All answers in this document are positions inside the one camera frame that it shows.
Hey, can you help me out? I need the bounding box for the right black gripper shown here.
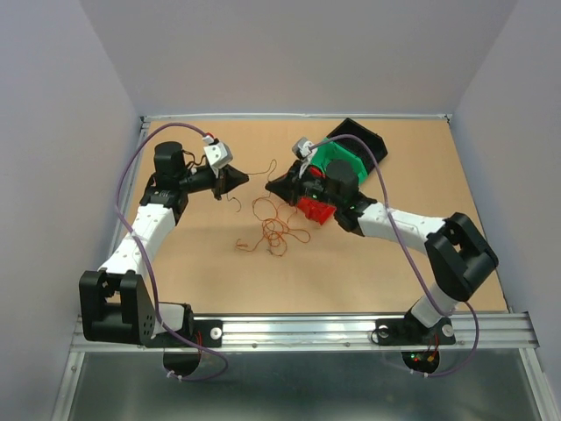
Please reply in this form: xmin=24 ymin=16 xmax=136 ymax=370
xmin=264 ymin=161 xmax=342 ymax=209

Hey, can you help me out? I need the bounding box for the thin wire bundle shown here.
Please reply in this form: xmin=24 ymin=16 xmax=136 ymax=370
xmin=225 ymin=158 xmax=312 ymax=256

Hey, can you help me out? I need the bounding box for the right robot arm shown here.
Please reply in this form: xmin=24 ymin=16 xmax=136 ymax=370
xmin=266 ymin=160 xmax=499 ymax=342

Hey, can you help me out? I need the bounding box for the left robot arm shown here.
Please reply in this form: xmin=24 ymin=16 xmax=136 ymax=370
xmin=79 ymin=135 xmax=249 ymax=346

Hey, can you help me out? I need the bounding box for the red plastic bin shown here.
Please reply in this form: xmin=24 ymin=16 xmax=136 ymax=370
xmin=296 ymin=182 xmax=336 ymax=225

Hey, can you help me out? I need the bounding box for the green plastic bin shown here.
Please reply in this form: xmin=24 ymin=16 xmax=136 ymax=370
xmin=310 ymin=141 xmax=369 ymax=184

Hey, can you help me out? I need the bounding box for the black plastic bin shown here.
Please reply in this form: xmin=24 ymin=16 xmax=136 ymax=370
xmin=327 ymin=118 xmax=388 ymax=174

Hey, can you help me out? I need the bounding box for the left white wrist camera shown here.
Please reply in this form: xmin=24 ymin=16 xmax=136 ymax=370
xmin=202 ymin=133 xmax=233 ymax=177

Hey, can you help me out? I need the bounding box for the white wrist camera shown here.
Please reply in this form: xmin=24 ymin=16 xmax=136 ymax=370
xmin=202 ymin=133 xmax=233 ymax=177
xmin=292 ymin=137 xmax=316 ymax=178

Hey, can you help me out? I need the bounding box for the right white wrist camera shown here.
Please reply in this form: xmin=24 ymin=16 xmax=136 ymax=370
xmin=292 ymin=137 xmax=316 ymax=178

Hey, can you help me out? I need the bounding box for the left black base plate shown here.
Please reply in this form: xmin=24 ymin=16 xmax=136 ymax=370
xmin=146 ymin=319 xmax=224 ymax=348

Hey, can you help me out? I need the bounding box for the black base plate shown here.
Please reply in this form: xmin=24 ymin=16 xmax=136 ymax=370
xmin=146 ymin=319 xmax=224 ymax=348
xmin=370 ymin=318 xmax=456 ymax=346

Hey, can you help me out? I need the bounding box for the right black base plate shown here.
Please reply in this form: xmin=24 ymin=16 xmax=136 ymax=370
xmin=370 ymin=318 xmax=456 ymax=346

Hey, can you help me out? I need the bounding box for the aluminium front rail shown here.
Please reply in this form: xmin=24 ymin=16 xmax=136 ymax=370
xmin=69 ymin=311 xmax=540 ymax=353

